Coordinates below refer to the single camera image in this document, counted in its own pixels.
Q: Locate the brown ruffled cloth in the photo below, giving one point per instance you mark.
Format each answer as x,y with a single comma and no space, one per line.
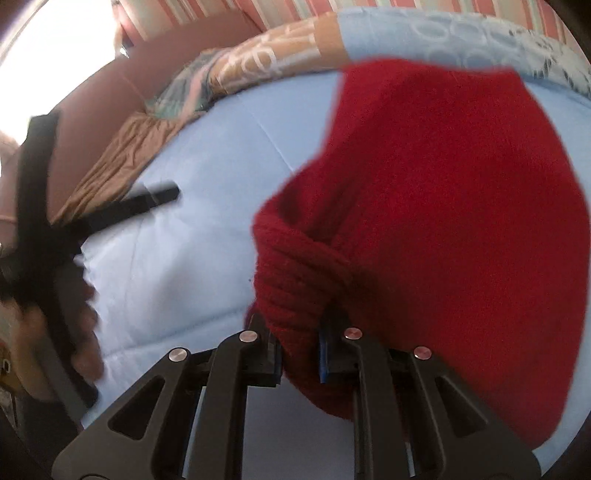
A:
120,157

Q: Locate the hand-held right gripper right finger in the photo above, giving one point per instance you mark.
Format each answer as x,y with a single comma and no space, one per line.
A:
324,360

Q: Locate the bright window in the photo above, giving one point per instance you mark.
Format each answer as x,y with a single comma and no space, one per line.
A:
46,55

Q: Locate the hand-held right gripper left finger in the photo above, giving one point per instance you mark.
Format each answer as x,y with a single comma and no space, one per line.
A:
272,362

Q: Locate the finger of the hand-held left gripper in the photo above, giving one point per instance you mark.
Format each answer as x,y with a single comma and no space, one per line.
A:
138,203
39,175

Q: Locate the person's left hand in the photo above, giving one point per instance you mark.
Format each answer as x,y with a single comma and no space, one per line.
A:
87,332

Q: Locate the red knitted sweater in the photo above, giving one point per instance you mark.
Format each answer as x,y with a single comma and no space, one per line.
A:
438,207

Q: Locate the light blue bed sheet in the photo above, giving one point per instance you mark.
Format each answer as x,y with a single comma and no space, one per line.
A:
194,258

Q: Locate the patchwork patterned quilt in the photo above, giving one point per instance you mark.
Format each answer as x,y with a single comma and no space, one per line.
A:
286,50

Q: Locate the brown headboard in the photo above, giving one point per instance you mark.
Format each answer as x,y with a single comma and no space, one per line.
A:
161,60

